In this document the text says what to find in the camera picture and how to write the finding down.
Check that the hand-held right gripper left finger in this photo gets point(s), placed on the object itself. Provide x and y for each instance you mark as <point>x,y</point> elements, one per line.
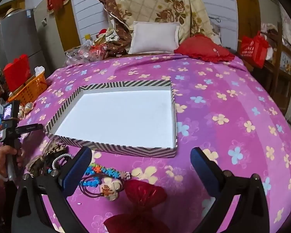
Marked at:
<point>75,172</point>

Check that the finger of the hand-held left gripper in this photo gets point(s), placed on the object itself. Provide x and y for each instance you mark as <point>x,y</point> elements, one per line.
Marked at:
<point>30,128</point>

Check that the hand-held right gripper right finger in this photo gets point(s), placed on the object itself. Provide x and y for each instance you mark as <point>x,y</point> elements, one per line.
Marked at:
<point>201,167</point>

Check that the leopard bow brown scrunchie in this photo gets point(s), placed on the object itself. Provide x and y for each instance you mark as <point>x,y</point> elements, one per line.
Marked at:
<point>42,161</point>

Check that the red bow hair clip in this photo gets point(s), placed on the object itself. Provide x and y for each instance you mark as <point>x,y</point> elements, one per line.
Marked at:
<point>143,193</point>

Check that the striped cardboard box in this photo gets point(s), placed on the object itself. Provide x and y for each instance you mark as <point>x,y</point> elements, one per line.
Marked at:
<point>126,119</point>

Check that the person's left hand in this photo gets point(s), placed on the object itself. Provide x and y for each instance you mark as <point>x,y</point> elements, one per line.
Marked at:
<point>1,161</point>

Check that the orange plastic basket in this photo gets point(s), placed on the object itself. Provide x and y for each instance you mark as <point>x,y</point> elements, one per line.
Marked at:
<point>31,87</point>

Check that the purple floral bedsheet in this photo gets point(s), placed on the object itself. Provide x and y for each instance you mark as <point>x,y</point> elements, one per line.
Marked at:
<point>220,116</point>

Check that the red paper bag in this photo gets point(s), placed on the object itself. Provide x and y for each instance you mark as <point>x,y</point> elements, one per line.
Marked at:
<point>17,71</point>

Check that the white tissue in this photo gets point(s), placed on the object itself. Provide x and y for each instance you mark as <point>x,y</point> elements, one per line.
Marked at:
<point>40,70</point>

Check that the clear plastic bags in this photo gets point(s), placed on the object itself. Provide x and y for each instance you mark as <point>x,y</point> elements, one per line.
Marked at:
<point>77,54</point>

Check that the grey refrigerator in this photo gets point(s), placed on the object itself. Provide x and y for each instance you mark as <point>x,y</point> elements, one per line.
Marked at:
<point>17,34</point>

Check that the red foil package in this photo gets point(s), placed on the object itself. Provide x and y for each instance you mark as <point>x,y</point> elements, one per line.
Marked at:
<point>98,51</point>

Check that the yellow-capped bottle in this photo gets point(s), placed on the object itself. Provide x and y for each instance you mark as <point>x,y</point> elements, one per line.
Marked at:
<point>87,37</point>

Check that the red ruffled pillow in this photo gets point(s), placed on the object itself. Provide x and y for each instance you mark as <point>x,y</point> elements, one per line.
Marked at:
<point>203,48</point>

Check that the santa plush doll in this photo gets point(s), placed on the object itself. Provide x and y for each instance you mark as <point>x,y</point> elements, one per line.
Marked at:
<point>102,32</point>

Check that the red gift bag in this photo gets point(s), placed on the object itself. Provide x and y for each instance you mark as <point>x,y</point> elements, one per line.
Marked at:
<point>253,49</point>

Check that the wooden shelf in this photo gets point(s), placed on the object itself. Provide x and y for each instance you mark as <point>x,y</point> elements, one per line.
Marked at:
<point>278,63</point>

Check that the brown floral quilt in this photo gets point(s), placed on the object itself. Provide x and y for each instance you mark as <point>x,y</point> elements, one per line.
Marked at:
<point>116,29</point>

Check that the white pillow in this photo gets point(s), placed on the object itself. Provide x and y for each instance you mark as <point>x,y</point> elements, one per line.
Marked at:
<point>155,37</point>

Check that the white panelled headboard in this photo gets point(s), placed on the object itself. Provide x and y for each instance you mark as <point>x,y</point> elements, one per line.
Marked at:
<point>220,4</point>

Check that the floral beige pillow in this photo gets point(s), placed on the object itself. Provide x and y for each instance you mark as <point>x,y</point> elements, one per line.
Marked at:
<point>160,0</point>

